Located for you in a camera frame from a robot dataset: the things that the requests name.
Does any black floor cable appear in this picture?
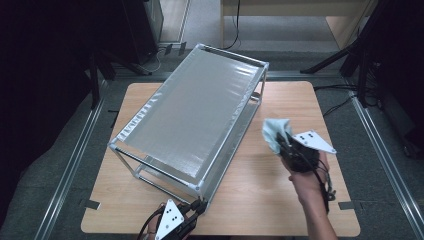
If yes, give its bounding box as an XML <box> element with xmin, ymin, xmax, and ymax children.
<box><xmin>322</xmin><ymin>96</ymin><xmax>356</xmax><ymax>118</ymax></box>
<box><xmin>313</xmin><ymin>83</ymin><xmax>359</xmax><ymax>92</ymax></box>

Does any person's left hand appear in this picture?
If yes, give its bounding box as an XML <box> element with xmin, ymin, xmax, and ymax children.
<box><xmin>145</xmin><ymin>214</ymin><xmax>164</xmax><ymax>240</ymax></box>

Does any hand-held gripper cable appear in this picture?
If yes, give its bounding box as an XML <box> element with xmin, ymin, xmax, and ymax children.
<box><xmin>136</xmin><ymin>204</ymin><xmax>166</xmax><ymax>240</ymax></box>
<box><xmin>299</xmin><ymin>146</ymin><xmax>338</xmax><ymax>214</ymax></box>

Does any metal floor rail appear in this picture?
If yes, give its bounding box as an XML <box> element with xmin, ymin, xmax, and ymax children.
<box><xmin>111</xmin><ymin>68</ymin><xmax>346</xmax><ymax>82</ymax></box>
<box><xmin>33</xmin><ymin>79</ymin><xmax>109</xmax><ymax>240</ymax></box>
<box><xmin>348</xmin><ymin>89</ymin><xmax>424</xmax><ymax>240</ymax></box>

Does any black tripod stand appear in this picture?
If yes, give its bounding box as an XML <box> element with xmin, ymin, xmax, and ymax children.
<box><xmin>299</xmin><ymin>0</ymin><xmax>401</xmax><ymax>109</ymax></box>
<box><xmin>87</xmin><ymin>48</ymin><xmax>153</xmax><ymax>111</ymax></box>

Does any light blue cloth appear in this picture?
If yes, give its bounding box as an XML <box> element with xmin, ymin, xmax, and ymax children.
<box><xmin>261</xmin><ymin>118</ymin><xmax>294</xmax><ymax>156</ymax></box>

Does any right hand-held gripper cable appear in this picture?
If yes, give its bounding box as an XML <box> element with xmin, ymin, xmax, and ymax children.
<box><xmin>299</xmin><ymin>146</ymin><xmax>338</xmax><ymax>214</ymax></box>

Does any dark curtain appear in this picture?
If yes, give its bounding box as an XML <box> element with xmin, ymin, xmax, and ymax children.
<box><xmin>0</xmin><ymin>0</ymin><xmax>128</xmax><ymax>228</ymax></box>

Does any white floor cable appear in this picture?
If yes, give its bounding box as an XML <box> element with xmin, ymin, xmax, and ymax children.
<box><xmin>146</xmin><ymin>46</ymin><xmax>169</xmax><ymax>73</ymax></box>

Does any left hand-held gripper cable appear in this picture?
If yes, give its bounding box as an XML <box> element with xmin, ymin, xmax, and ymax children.
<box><xmin>136</xmin><ymin>204</ymin><xmax>166</xmax><ymax>240</ymax></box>

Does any person's right hand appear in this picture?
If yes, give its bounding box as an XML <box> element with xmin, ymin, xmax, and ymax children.
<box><xmin>280</xmin><ymin>150</ymin><xmax>331</xmax><ymax>205</ymax></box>

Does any black hanging cable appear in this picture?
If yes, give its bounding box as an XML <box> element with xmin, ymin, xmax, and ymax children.
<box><xmin>222</xmin><ymin>0</ymin><xmax>243</xmax><ymax>51</ymax></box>

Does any silver two-tier shelf rack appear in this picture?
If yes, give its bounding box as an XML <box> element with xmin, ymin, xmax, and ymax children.
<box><xmin>107</xmin><ymin>42</ymin><xmax>270</xmax><ymax>205</ymax></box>

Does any light wooden desk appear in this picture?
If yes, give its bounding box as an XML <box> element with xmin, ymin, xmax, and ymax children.
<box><xmin>219</xmin><ymin>0</ymin><xmax>379</xmax><ymax>50</ymax></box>

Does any grey tape strip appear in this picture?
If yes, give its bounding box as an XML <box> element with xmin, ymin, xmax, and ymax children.
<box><xmin>79</xmin><ymin>198</ymin><xmax>101</xmax><ymax>211</ymax></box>
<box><xmin>337</xmin><ymin>200</ymin><xmax>356</xmax><ymax>211</ymax></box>

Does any light wooden board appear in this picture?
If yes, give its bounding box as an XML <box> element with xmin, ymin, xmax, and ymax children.
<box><xmin>159</xmin><ymin>0</ymin><xmax>191</xmax><ymax>44</ymax></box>

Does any black floor tape strip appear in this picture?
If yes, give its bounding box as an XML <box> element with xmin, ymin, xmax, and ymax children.
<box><xmin>107</xmin><ymin>109</ymin><xmax>120</xmax><ymax>129</ymax></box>

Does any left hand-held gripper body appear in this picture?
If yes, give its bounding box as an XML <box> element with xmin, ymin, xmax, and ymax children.
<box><xmin>154</xmin><ymin>198</ymin><xmax>199</xmax><ymax>240</ymax></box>

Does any black computer tower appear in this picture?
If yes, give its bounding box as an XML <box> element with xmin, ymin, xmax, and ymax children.
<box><xmin>121</xmin><ymin>0</ymin><xmax>164</xmax><ymax>64</ymax></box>

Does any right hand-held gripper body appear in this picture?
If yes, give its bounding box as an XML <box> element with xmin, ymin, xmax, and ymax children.
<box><xmin>279</xmin><ymin>129</ymin><xmax>338</xmax><ymax>174</ymax></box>

